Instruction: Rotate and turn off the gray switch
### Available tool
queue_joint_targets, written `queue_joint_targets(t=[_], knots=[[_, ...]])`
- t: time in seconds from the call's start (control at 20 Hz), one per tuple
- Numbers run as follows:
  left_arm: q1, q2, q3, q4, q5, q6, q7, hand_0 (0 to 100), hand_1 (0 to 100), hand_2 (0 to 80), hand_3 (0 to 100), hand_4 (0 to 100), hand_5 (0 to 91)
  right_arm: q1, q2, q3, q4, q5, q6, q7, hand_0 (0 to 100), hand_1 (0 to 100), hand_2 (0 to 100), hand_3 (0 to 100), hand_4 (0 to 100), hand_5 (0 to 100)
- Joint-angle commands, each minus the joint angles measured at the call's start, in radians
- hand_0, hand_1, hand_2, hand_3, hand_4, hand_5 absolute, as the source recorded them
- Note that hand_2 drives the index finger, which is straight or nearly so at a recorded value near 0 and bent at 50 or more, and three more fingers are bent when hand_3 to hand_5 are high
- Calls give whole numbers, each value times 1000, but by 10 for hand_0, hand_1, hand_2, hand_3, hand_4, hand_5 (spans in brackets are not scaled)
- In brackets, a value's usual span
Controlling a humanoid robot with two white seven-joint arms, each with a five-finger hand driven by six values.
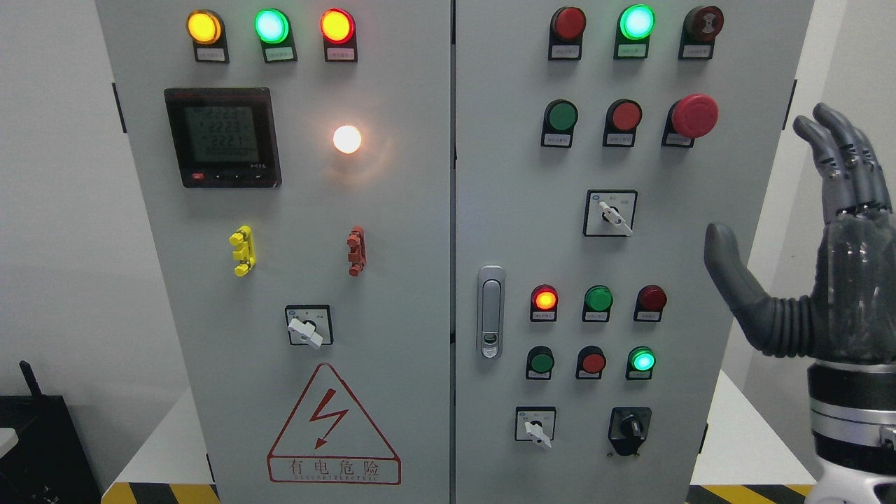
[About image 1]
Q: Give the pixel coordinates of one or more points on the gray robotic right hand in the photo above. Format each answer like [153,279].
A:
[849,316]

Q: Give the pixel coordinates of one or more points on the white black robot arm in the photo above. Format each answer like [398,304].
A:
[853,422]

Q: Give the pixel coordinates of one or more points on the lit green indicator light lower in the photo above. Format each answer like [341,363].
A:
[640,364]

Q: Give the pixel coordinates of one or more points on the red emergency stop mushroom button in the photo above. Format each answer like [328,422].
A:
[690,118]

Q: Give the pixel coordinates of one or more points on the green indicator light middle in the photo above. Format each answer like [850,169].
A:
[597,304]

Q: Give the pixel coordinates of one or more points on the red push button lower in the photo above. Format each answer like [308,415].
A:
[591,362]

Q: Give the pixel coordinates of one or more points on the red push button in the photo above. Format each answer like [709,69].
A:
[591,362]
[623,117]

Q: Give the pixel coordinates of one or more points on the red push button upper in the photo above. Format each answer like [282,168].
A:
[623,117]

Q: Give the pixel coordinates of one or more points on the lit red-orange indicator light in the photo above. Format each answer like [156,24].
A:
[544,301]

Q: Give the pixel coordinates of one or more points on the green push button lower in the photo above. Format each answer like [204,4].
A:
[540,362]

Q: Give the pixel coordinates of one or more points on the green push button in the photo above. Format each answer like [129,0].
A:
[540,362]
[559,120]

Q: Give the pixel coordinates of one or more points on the dark red buzzer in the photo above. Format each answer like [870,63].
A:
[701,26]

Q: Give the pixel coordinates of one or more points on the green push button upper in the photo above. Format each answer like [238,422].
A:
[559,120]

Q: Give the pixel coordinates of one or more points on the silver cabinet door latch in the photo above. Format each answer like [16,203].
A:
[490,310]

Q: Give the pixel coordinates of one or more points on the bright green top indicator light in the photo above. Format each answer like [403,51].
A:
[632,35]

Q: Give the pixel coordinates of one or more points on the dark red top indicator light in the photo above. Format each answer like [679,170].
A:
[565,34]

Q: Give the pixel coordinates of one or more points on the gray electrical control cabinet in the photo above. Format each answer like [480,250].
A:
[449,97]

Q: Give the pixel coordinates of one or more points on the red terminal connector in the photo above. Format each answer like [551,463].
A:
[357,254]

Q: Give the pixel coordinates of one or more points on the white glowing indicator light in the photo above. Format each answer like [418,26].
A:
[347,139]

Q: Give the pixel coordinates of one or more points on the red electrical hazard warning sticker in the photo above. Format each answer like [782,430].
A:
[329,438]

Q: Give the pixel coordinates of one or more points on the red-orange indicator light left door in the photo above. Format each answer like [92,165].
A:
[338,29]

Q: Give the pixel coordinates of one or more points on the yellow terminal connector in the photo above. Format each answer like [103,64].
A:
[243,250]

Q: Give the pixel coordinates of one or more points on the green indicator light left door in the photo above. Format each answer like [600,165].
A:
[275,34]

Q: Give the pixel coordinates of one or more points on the black digital power meter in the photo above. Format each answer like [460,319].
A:
[224,137]

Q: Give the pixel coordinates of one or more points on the yellow indicator light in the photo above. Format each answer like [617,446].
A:
[208,34]

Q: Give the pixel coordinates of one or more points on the black box with antenna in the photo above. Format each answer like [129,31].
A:
[48,463]

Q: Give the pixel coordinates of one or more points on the black key selector switch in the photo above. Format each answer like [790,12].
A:
[628,429]

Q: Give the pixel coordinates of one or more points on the left door gray rotary switch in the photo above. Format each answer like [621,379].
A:
[309,325]

